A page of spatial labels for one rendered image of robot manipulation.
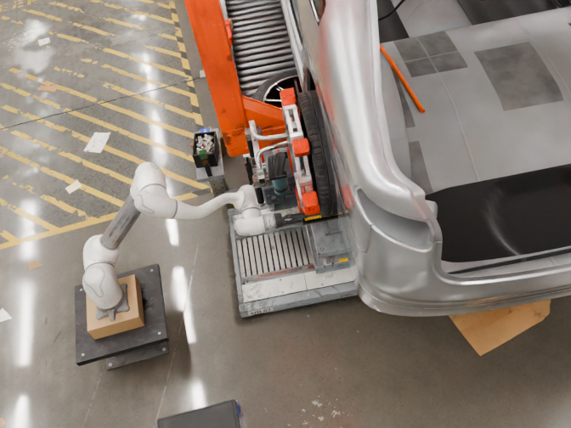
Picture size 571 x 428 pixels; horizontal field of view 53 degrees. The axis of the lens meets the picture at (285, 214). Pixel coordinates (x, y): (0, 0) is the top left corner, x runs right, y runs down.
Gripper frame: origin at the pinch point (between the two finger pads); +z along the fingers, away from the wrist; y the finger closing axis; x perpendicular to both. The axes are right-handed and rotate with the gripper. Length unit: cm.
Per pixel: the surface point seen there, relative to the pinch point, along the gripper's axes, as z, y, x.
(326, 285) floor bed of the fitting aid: 2, -31, -48
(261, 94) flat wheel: -14, -93, 75
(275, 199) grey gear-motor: -18, -55, 6
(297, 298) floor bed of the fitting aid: -16, -27, -51
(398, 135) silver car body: 41, 48, 33
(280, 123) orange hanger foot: -6, -43, 51
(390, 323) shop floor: 33, -17, -73
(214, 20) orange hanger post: -30, 13, 104
